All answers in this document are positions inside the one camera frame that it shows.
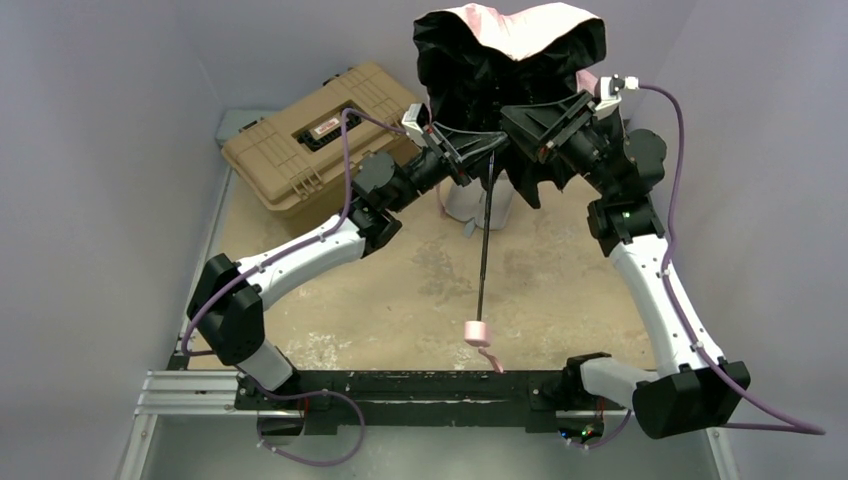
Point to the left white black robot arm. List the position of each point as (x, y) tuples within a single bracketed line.
[(229, 301)]

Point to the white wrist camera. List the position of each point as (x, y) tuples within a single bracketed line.
[(415, 123), (609, 91)]

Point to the aluminium frame rail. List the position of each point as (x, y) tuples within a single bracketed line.
[(186, 427)]

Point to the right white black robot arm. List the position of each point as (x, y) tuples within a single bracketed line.
[(693, 386)]

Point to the tan plastic toolbox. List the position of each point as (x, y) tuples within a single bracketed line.
[(294, 157)]

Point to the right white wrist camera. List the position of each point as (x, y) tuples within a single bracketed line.
[(609, 91)]

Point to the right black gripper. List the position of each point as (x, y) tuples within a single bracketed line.
[(557, 129)]

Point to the pink umbrella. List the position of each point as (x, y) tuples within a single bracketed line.
[(473, 59)]

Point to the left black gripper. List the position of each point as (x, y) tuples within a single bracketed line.
[(443, 148)]

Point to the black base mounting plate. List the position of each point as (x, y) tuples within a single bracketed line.
[(537, 401)]

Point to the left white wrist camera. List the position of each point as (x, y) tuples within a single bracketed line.
[(415, 123)]

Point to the pink grey umbrella case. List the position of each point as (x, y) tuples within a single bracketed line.
[(466, 204)]

